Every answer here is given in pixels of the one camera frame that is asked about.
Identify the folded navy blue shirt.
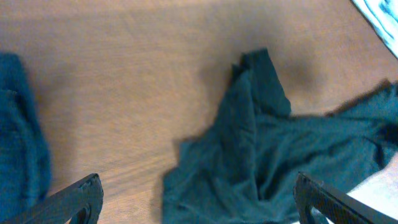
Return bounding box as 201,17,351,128
1,53,51,220

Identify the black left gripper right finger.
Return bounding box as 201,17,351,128
293,172,397,224

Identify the dark green shirt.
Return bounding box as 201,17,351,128
162,49,397,224

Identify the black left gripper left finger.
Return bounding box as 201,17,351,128
2,174,104,224

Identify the light blue shirt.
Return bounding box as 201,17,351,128
352,0,397,57

